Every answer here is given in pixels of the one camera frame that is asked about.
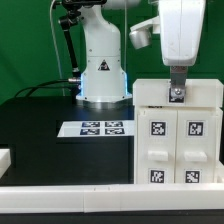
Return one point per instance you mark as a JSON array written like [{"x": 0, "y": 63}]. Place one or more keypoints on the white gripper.
[{"x": 181, "y": 24}]

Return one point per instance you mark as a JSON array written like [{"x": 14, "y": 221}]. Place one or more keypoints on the white cabinet top block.
[{"x": 201, "y": 93}]

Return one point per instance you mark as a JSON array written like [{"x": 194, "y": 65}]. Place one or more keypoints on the white cabinet body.
[{"x": 176, "y": 145}]

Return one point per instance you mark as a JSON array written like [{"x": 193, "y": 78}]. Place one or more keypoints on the white cabinet door panel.
[
  {"x": 195, "y": 146},
  {"x": 156, "y": 145}
]

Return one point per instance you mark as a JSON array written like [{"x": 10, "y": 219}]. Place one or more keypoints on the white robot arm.
[{"x": 103, "y": 80}]

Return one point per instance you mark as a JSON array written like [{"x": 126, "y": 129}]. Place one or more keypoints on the white left fence piece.
[{"x": 5, "y": 161}]

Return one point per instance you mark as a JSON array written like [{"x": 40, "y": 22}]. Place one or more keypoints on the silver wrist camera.
[{"x": 141, "y": 33}]

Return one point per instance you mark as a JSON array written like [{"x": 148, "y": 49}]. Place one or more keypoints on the white flat marker base plate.
[{"x": 112, "y": 128}]

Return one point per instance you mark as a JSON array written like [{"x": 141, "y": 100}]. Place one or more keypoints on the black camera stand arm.
[{"x": 73, "y": 8}]

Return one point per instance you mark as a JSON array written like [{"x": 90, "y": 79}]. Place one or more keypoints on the white front fence rail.
[{"x": 111, "y": 198}]

